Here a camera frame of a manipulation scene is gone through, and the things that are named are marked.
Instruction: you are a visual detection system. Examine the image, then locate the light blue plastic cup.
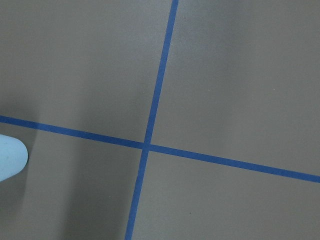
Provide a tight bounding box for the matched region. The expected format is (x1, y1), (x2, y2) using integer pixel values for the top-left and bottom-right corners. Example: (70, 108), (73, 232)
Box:
(0, 134), (28, 182)

